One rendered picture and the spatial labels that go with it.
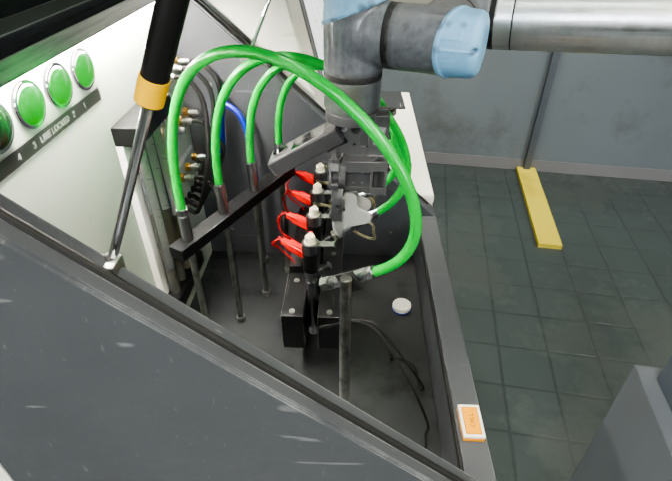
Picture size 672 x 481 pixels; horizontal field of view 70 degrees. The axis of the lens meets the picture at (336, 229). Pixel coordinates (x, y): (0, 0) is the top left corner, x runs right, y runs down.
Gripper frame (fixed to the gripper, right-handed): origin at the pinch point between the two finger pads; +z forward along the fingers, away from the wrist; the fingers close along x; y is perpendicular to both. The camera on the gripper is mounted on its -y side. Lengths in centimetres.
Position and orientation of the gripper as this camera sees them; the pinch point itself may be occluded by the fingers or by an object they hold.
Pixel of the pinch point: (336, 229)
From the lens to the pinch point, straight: 75.7
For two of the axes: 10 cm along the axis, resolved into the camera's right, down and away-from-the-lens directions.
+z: 0.0, 8.1, 5.8
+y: 10.0, 0.3, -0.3
